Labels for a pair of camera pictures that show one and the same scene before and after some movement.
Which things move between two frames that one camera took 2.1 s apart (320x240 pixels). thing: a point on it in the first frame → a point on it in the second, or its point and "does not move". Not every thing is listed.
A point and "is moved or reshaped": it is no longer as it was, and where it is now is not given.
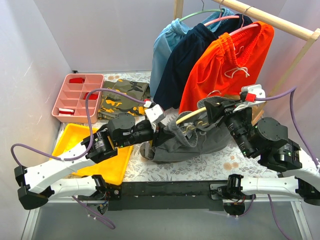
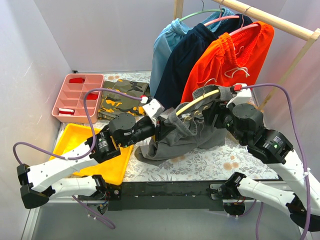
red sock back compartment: [76, 80] does not move
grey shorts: [186, 134] is moved or reshaped
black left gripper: [155, 135] → [161, 127]
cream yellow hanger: [191, 115] → [191, 104]
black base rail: [162, 196] does not move
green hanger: [200, 12] does not move
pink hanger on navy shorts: [222, 18] does not move
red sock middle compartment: [92, 96] does not move
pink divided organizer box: [70, 105] does not move
